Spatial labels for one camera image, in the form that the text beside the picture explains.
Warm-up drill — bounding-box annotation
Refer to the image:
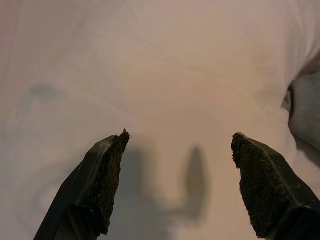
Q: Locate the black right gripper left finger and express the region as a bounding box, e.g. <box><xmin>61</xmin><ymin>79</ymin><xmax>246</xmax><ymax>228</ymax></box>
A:
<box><xmin>33</xmin><ymin>128</ymin><xmax>132</xmax><ymax>240</ymax></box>

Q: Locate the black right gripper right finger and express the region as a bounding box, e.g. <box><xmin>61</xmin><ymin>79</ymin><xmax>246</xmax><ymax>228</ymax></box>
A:
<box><xmin>230</xmin><ymin>132</ymin><xmax>320</xmax><ymax>240</ymax></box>

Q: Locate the cartoon print cream pillow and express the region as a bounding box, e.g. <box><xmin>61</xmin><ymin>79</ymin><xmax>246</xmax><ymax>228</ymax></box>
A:
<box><xmin>0</xmin><ymin>0</ymin><xmax>320</xmax><ymax>240</ymax></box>

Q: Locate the grey knit fabric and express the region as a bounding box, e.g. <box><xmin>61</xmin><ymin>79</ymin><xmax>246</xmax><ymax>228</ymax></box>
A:
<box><xmin>281</xmin><ymin>71</ymin><xmax>320</xmax><ymax>159</ymax></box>

